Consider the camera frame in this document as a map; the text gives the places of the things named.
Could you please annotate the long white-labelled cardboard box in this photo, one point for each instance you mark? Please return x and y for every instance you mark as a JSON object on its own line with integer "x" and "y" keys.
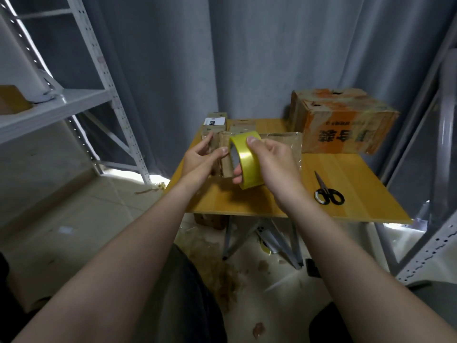
{"x": 215, "y": 125}

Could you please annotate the small cardboard box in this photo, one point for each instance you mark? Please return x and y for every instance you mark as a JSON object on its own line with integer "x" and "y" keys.
{"x": 243, "y": 125}

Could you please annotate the tape scraps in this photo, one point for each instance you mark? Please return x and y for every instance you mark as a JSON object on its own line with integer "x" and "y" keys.
{"x": 214, "y": 271}

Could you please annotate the person's right leg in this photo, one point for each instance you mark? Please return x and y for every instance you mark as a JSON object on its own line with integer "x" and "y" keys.
{"x": 335, "y": 325}

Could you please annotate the person's right hand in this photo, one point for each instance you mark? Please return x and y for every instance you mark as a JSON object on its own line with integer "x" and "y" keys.
{"x": 275, "y": 168}

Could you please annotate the plain brown cardboard box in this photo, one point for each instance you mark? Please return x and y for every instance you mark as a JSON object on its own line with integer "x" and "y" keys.
{"x": 211, "y": 220}

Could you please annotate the person's left hand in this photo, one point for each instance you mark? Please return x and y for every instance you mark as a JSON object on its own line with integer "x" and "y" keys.
{"x": 200, "y": 164}

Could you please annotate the medium brown cardboard box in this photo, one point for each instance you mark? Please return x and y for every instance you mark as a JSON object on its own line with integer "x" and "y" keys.
{"x": 293, "y": 146}

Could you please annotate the grey curtain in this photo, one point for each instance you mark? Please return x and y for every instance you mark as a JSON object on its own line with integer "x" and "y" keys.
{"x": 214, "y": 53}

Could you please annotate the black power adapter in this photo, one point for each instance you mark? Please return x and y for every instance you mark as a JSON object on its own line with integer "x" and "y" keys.
{"x": 312, "y": 268}

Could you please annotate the person's right forearm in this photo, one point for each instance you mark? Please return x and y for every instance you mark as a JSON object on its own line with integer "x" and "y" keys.
{"x": 364, "y": 282}

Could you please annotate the grey metal shelf unit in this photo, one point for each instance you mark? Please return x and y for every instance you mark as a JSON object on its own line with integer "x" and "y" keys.
{"x": 57, "y": 103}
{"x": 432, "y": 168}

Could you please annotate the person's left forearm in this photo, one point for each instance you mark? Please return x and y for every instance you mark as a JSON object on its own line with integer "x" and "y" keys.
{"x": 100, "y": 275}

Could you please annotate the large orange print cardboard box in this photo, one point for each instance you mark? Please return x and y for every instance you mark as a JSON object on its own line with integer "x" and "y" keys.
{"x": 343, "y": 121}

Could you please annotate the yellow wooden table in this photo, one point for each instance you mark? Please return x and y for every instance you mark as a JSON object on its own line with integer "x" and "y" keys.
{"x": 357, "y": 189}

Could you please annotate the yellow tape roll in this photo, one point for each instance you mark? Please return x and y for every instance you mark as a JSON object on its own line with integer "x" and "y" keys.
{"x": 246, "y": 164}

